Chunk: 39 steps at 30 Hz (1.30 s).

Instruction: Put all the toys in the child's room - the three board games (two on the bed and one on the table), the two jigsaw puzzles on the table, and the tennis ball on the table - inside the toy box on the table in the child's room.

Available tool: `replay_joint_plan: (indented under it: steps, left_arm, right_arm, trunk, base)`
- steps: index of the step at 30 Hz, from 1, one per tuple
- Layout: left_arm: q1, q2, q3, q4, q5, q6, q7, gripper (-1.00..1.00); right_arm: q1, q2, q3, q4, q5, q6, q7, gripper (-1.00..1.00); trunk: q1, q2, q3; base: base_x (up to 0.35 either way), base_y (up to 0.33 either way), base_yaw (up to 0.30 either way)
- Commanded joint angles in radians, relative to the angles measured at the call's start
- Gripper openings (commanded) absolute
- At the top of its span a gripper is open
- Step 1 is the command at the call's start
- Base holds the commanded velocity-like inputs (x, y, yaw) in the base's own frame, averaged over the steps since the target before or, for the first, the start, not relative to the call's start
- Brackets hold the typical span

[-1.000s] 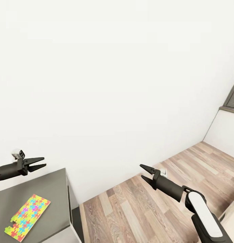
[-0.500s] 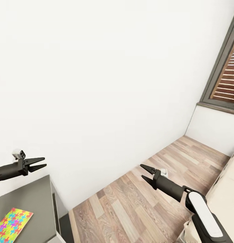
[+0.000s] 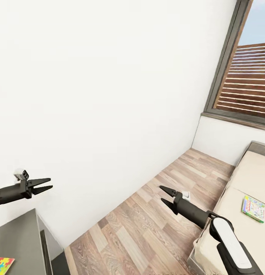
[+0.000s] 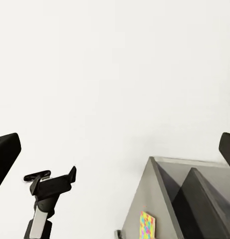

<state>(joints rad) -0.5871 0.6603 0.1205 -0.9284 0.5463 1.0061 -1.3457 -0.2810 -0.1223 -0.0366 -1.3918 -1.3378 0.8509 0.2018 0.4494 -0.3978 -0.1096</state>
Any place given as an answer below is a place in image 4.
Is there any jigsaw puzzle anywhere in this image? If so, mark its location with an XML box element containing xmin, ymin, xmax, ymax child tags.
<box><xmin>140</xmin><ymin>210</ymin><xmax>155</xmax><ymax>239</ymax></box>

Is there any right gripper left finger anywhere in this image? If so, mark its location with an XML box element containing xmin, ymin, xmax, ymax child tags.
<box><xmin>0</xmin><ymin>132</ymin><xmax>21</xmax><ymax>185</ymax></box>

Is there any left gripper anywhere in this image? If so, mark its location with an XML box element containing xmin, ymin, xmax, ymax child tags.
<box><xmin>29</xmin><ymin>166</ymin><xmax>77</xmax><ymax>207</ymax></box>

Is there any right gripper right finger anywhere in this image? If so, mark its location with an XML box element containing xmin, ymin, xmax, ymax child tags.
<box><xmin>219</xmin><ymin>132</ymin><xmax>230</xmax><ymax>166</ymax></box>

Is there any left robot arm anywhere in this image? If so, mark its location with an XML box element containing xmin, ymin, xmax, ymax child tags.
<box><xmin>21</xmin><ymin>166</ymin><xmax>77</xmax><ymax>239</ymax></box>

